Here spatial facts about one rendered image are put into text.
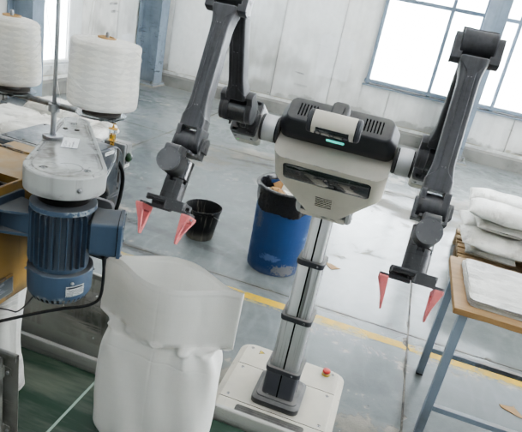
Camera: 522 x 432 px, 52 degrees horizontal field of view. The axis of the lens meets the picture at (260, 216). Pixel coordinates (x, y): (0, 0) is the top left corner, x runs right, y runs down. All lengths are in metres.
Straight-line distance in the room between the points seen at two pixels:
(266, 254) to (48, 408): 2.15
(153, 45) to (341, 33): 3.31
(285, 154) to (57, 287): 0.83
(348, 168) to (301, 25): 7.89
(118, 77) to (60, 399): 1.29
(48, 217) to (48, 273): 0.14
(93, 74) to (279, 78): 8.46
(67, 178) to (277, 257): 2.79
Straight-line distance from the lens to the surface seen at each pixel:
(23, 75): 1.46
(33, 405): 2.17
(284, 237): 3.79
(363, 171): 1.74
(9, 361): 1.84
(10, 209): 1.34
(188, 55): 10.22
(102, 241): 1.30
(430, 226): 1.18
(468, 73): 1.32
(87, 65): 1.30
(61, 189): 1.22
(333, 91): 9.50
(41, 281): 1.35
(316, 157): 1.76
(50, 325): 2.45
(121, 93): 1.30
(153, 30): 10.22
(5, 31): 1.45
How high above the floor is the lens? 1.84
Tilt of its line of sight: 22 degrees down
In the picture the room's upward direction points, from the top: 12 degrees clockwise
